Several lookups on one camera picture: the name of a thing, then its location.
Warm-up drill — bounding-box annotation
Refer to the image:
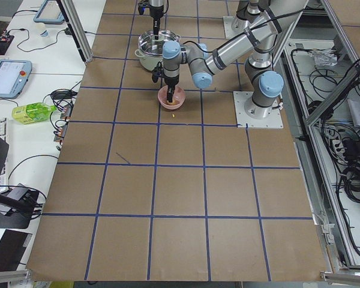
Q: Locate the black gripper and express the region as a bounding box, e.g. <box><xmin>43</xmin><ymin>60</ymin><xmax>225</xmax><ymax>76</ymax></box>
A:
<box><xmin>165</xmin><ymin>76</ymin><xmax>178</xmax><ymax>104</ymax></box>
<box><xmin>150</xmin><ymin>6</ymin><xmax>163</xmax><ymax>40</ymax></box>

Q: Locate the paper cup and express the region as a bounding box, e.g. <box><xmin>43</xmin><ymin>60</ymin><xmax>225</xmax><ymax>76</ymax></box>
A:
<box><xmin>36</xmin><ymin>22</ymin><xmax>49</xmax><ymax>38</ymax></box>

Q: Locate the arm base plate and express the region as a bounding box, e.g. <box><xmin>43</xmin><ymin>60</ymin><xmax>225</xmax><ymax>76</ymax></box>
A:
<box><xmin>233</xmin><ymin>91</ymin><xmax>284</xmax><ymax>129</ymax></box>
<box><xmin>223</xmin><ymin>16</ymin><xmax>250</xmax><ymax>40</ymax></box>

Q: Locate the green drink bottle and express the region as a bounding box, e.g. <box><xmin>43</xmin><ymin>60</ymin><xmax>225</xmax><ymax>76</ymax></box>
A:
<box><xmin>11</xmin><ymin>102</ymin><xmax>57</xmax><ymax>125</ymax></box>

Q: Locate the black cable bundle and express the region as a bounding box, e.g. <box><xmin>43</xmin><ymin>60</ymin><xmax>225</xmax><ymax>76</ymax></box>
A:
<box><xmin>335</xmin><ymin>161</ymin><xmax>360</xmax><ymax>205</ymax></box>

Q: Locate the usb hub with cables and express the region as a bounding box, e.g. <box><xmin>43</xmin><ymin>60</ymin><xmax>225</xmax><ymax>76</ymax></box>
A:
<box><xmin>52</xmin><ymin>102</ymin><xmax>74</xmax><ymax>145</ymax></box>

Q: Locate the pale green steel pot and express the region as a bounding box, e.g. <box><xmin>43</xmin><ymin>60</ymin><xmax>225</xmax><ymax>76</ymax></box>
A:
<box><xmin>134</xmin><ymin>29</ymin><xmax>181</xmax><ymax>73</ymax></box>

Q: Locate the black camera stand base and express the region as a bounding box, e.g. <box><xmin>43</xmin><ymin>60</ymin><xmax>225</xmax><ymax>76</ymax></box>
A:
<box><xmin>0</xmin><ymin>184</ymin><xmax>40</xmax><ymax>230</ymax></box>

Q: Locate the near blue teach pendant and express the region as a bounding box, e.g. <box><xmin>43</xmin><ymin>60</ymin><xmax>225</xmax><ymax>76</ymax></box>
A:
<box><xmin>0</xmin><ymin>59</ymin><xmax>32</xmax><ymax>100</ymax></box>

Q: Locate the black power adapter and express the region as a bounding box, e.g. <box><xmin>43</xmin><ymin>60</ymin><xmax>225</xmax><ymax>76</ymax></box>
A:
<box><xmin>64</xmin><ymin>28</ymin><xmax>73</xmax><ymax>36</ymax></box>

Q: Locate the far blue teach pendant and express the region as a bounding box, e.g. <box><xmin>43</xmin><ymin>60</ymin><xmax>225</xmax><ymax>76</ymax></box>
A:
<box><xmin>33</xmin><ymin>0</ymin><xmax>64</xmax><ymax>25</ymax></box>

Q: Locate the aluminium frame post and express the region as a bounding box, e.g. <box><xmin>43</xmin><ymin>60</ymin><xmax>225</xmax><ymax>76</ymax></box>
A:
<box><xmin>57</xmin><ymin>0</ymin><xmax>93</xmax><ymax>63</ymax></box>

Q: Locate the blue teach pendant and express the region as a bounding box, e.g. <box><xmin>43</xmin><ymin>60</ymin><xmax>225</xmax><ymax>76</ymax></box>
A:
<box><xmin>33</xmin><ymin>0</ymin><xmax>64</xmax><ymax>25</ymax></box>
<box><xmin>0</xmin><ymin>59</ymin><xmax>32</xmax><ymax>100</ymax></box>

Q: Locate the pink bowl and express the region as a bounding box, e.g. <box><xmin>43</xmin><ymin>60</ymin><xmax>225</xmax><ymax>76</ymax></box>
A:
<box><xmin>158</xmin><ymin>86</ymin><xmax>185</xmax><ymax>110</ymax></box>

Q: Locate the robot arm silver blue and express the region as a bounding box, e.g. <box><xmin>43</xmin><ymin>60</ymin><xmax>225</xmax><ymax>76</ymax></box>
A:
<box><xmin>157</xmin><ymin>1</ymin><xmax>307</xmax><ymax>119</ymax></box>
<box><xmin>137</xmin><ymin>0</ymin><xmax>269</xmax><ymax>40</ymax></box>

